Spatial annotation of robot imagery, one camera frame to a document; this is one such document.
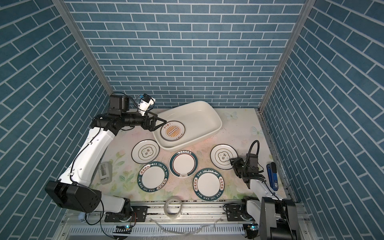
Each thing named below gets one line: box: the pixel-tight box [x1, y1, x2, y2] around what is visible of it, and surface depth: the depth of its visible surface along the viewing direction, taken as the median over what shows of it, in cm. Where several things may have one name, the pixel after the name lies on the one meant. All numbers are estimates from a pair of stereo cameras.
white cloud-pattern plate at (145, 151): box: [131, 139, 160, 164], surface depth 98 cm
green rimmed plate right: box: [193, 168, 225, 201], surface depth 85 cm
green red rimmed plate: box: [168, 150, 199, 179], surface depth 93 cm
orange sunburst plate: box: [160, 120, 186, 142], surface depth 107 cm
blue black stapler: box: [266, 162, 279, 191], surface depth 86 cm
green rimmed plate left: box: [137, 161, 169, 193], surface depth 88 cm
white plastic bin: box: [152, 101, 223, 152], surface depth 111 cm
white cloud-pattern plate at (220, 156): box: [210, 144, 238, 170], surface depth 96 cm
